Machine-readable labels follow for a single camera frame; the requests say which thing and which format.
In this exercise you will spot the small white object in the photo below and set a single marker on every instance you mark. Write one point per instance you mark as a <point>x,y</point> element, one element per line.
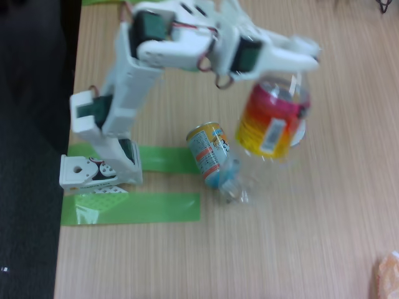
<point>4,269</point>

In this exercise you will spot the small white round plate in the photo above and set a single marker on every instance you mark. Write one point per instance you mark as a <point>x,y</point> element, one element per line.
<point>299,134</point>

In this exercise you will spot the yellow blue aluminium bottle can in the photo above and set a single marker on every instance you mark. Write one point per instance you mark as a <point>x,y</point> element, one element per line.
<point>205,149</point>

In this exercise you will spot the long green tape strip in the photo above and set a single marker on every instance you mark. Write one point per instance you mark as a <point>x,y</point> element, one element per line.
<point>156,208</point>

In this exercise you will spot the orange plastic bag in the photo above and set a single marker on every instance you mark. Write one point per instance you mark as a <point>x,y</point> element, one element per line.
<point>389,277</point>

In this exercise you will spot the clear plastic bottle orange label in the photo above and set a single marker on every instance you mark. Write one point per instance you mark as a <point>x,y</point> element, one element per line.
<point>268,124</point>

